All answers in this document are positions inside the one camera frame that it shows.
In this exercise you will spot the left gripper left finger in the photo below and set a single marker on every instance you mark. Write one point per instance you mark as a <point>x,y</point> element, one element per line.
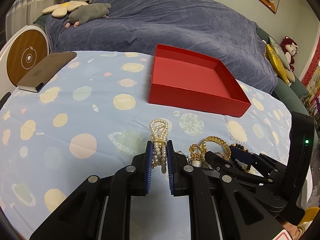
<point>136,177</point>

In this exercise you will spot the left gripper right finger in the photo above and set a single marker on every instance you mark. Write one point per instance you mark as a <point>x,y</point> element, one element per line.
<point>182,175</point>

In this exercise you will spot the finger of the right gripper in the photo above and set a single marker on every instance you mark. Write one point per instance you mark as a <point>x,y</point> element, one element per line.
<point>244,156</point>
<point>219,166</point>

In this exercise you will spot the right human hand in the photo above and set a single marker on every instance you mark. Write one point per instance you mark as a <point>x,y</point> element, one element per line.
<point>296,231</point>

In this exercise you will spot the space pattern blue tablecloth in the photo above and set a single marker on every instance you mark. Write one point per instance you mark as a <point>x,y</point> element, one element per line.
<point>93,116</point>

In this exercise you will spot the green sofa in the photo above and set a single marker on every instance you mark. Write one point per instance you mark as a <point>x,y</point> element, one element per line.
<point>292,96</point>

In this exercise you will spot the red cardboard box tray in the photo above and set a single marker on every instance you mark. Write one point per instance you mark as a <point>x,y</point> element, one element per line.
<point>190,80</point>

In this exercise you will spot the yellow cushion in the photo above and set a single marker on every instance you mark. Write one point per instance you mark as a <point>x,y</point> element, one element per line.
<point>276,63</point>

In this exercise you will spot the red monkey plush toy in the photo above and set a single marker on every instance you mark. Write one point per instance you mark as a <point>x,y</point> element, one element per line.
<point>290,49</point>

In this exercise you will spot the brown notebook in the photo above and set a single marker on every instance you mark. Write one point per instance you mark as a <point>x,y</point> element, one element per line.
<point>42,73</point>

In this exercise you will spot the blue-grey blanket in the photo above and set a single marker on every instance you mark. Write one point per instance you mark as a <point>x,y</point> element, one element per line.
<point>204,26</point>

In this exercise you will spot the grey plush mole toy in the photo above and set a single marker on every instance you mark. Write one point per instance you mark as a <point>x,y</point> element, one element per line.
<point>87,13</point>

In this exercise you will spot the flower shaped cushion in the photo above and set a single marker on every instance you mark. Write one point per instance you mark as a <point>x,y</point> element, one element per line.
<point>61,10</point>

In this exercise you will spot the white curtain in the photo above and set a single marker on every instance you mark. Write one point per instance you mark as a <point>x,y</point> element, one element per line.
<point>22,13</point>

